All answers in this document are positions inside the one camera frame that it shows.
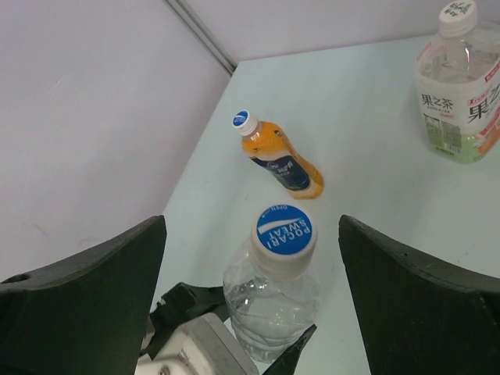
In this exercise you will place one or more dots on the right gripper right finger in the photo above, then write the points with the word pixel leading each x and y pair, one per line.
pixel 418 314

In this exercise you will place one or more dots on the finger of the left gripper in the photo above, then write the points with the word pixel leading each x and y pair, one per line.
pixel 181 304
pixel 287 362

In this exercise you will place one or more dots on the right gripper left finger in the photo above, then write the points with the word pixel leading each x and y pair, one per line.
pixel 85 314

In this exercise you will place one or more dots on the clear plastic bottle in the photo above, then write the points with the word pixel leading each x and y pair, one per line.
pixel 268 316

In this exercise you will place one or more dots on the blue white bottle cap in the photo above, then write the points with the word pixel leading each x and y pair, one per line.
pixel 282 242

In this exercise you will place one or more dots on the orange milk tea bottle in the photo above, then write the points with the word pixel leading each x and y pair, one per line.
pixel 267 145

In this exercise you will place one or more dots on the green label tea bottle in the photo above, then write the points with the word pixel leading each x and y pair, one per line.
pixel 457 82

